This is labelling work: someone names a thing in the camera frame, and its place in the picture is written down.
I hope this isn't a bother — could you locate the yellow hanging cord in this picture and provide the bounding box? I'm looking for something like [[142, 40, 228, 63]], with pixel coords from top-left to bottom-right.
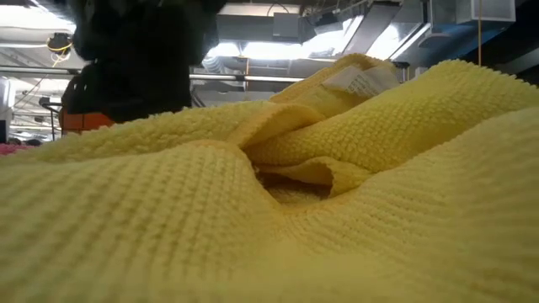
[[477, 0, 483, 66]]

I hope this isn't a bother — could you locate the blue ceiling duct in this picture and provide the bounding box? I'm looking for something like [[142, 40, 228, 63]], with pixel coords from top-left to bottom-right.
[[429, 20, 513, 62]]

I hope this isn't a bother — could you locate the grey rectangular ceiling duct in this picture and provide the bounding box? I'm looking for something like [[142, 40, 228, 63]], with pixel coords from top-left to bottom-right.
[[216, 14, 317, 44]]

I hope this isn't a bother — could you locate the yellow microfiber towel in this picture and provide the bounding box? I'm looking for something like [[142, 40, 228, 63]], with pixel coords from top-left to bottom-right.
[[0, 99, 539, 303], [242, 52, 539, 199]]

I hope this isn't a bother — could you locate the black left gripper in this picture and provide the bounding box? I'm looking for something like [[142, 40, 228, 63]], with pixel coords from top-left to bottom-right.
[[61, 57, 194, 124]]

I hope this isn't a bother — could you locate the orange microfiber towel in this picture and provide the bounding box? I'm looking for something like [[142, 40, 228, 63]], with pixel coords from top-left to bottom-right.
[[60, 109, 115, 136]]

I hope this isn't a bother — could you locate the white ceiling unit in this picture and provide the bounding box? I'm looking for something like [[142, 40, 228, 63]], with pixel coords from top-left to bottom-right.
[[456, 0, 517, 24]]

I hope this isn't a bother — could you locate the grey ceiling box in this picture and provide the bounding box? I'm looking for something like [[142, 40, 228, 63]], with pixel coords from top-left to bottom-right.
[[272, 12, 301, 39]]

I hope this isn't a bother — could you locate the small pink microfiber towel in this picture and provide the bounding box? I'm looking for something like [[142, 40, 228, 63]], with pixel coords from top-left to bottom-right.
[[0, 144, 37, 157]]

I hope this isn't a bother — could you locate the sheet metal ceiling duct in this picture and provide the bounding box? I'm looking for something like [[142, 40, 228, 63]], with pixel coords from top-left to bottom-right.
[[343, 2, 433, 60]]

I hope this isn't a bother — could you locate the long ceiling light bar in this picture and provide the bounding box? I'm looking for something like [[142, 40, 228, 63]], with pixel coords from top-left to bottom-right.
[[0, 65, 307, 84]]

